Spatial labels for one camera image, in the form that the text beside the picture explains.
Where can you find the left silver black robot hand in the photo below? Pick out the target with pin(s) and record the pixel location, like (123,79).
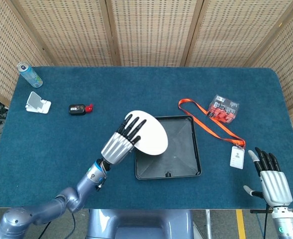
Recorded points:
(120,144)

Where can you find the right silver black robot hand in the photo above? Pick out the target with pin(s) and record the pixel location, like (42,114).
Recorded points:
(273,181)

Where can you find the white round plate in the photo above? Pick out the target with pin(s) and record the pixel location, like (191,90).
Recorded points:
(152,134)

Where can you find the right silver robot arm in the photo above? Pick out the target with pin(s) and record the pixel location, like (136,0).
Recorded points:
(284,221)

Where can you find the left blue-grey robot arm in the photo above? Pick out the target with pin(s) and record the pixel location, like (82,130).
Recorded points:
(61,199)

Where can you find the black square plastic tray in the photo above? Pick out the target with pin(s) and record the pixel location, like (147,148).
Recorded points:
(179,154)

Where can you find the white id badge card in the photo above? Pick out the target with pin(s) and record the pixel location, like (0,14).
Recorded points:
(237,157)

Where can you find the black and red device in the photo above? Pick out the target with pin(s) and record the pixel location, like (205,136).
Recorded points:
(77,109)

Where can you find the blue table cloth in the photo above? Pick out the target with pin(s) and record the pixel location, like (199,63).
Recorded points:
(61,149)

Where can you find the blue-grey robot torso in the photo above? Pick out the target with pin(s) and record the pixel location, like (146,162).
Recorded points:
(141,224)

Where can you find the clear box of red caps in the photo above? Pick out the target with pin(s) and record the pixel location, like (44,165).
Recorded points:
(223,109)

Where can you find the white phone stand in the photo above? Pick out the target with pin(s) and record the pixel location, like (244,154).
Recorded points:
(36,103)

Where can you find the blue drink can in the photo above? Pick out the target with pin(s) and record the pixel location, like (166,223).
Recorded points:
(30,75)

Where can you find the woven folding screen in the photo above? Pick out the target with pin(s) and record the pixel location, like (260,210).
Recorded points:
(151,32)

